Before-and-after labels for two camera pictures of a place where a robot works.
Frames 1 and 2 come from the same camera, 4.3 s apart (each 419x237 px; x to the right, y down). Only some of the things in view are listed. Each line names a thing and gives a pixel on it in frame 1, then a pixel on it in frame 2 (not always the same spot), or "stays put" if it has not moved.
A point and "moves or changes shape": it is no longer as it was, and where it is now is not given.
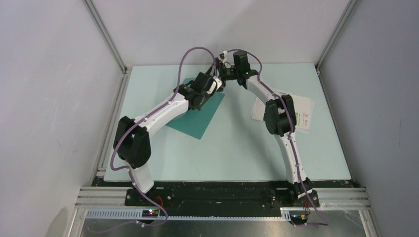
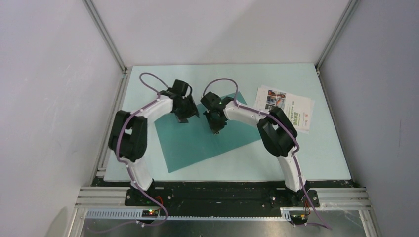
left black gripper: (208, 95) → (191, 110)
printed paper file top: (304, 109) stays put
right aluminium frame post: (350, 6) stays put
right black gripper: (220, 67) → (215, 128)
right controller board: (299, 217) stays put
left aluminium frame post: (99, 22) stays put
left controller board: (149, 213) stays put
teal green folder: (194, 123) moves or changes shape
